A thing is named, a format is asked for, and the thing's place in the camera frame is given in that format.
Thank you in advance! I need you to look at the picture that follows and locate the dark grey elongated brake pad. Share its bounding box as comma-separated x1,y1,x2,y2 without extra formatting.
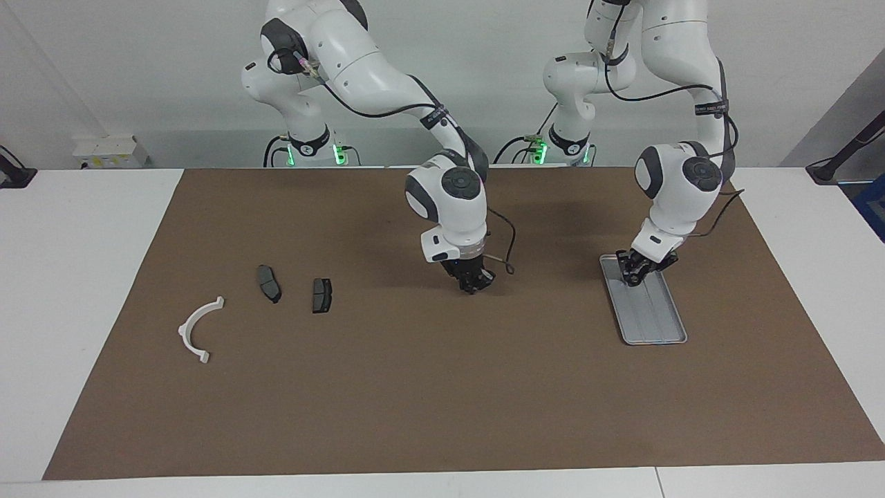
257,265,282,304

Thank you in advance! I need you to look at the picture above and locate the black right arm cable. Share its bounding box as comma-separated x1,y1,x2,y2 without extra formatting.
273,47,516,275

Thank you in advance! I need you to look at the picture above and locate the black left base cable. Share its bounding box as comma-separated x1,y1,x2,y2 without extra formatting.
493,104,558,165

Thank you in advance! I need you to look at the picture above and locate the brown table mat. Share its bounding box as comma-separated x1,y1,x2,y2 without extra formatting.
43,166,885,480

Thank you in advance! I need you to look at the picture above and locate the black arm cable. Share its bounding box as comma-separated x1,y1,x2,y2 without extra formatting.
604,28,745,240
273,47,516,275

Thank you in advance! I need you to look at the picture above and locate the white power strip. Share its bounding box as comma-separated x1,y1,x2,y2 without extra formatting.
73,135,149,169

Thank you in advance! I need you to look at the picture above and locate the silver metal tray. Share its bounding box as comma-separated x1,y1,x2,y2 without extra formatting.
599,254,688,345

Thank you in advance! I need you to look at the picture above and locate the blue box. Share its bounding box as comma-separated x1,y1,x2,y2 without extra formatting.
852,173,885,243

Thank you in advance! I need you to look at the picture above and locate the white curved plastic bracket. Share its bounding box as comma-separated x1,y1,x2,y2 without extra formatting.
178,296,226,365

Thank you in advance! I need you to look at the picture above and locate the black table clamp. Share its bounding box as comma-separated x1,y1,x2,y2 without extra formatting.
0,145,37,189

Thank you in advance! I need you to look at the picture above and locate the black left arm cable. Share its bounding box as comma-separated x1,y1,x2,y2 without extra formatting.
604,28,745,240

